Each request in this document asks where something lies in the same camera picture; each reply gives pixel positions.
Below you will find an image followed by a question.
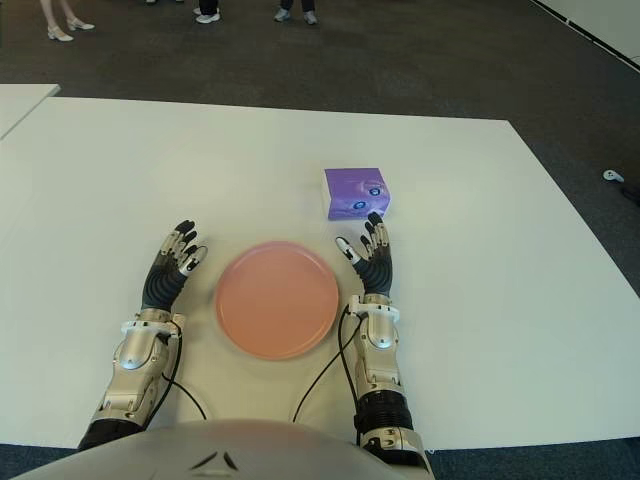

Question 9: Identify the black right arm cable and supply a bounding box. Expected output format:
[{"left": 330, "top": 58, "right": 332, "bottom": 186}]
[{"left": 292, "top": 308, "right": 366, "bottom": 424}]

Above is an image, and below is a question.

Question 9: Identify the person wearing white heels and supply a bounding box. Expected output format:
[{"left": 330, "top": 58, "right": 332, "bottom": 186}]
[{"left": 41, "top": 0, "right": 96, "bottom": 43}]

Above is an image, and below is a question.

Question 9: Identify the silver robot torso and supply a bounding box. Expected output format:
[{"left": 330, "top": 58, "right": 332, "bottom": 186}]
[{"left": 14, "top": 418, "right": 436, "bottom": 480}]

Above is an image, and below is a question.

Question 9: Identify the round pink plate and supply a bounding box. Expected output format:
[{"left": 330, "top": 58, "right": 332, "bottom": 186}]
[{"left": 214, "top": 240, "right": 341, "bottom": 362}]

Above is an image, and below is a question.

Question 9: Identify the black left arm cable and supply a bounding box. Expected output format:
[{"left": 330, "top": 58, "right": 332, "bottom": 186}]
[{"left": 158, "top": 319, "right": 209, "bottom": 422}]

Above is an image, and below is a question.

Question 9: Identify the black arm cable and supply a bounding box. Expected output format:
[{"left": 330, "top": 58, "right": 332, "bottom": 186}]
[
  {"left": 292, "top": 308, "right": 366, "bottom": 424},
  {"left": 158, "top": 319, "right": 209, "bottom": 422}
]

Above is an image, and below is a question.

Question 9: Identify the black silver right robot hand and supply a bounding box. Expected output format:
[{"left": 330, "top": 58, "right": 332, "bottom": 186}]
[{"left": 334, "top": 211, "right": 394, "bottom": 297}]

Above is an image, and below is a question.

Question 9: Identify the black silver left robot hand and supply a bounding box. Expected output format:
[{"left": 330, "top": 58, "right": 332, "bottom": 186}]
[{"left": 141, "top": 218, "right": 209, "bottom": 312}]

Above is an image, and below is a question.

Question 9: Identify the purple tissue paper pack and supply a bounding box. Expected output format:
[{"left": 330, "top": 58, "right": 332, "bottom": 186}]
[{"left": 323, "top": 167, "right": 392, "bottom": 221}]

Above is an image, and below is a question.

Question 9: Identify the white table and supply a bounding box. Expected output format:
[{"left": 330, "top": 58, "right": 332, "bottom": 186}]
[
  {"left": 529, "top": 0, "right": 640, "bottom": 71},
  {"left": 0, "top": 83, "right": 61, "bottom": 140}
]

